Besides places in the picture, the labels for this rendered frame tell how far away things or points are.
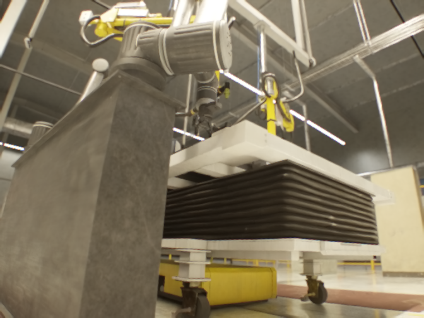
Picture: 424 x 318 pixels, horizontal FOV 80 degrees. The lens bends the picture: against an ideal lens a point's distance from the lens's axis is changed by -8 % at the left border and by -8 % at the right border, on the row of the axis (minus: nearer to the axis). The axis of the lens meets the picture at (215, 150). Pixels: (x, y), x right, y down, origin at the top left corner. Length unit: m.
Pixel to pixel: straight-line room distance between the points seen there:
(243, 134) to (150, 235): 0.49
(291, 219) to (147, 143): 0.68
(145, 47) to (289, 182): 0.83
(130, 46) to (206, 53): 0.31
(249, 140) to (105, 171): 0.52
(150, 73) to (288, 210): 0.81
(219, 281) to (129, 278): 1.12
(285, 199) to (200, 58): 0.69
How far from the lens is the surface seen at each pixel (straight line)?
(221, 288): 1.97
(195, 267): 1.52
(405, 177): 6.00
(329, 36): 13.86
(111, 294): 0.89
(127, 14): 2.50
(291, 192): 1.25
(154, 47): 1.14
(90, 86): 2.71
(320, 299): 2.39
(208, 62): 1.10
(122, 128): 0.93
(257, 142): 1.07
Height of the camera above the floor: 0.35
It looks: 21 degrees up
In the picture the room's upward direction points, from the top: 3 degrees clockwise
